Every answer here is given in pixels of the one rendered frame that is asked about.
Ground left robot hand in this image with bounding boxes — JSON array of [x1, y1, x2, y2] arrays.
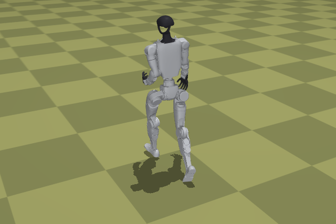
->
[[142, 72, 148, 80]]

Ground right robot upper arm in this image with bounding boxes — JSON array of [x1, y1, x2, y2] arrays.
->
[[178, 38, 190, 65]]

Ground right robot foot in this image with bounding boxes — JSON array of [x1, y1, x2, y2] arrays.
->
[[182, 166, 196, 182]]

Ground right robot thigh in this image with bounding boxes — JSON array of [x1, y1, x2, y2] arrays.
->
[[173, 88, 188, 138]]

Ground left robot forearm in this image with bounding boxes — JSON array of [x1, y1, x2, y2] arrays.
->
[[143, 71, 157, 85]]

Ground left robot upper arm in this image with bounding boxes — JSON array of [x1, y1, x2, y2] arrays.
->
[[144, 44, 161, 78]]

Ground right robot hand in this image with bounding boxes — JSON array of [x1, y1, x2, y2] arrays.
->
[[177, 75, 188, 90]]

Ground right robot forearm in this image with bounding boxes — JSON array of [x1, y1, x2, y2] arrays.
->
[[181, 60, 189, 79]]

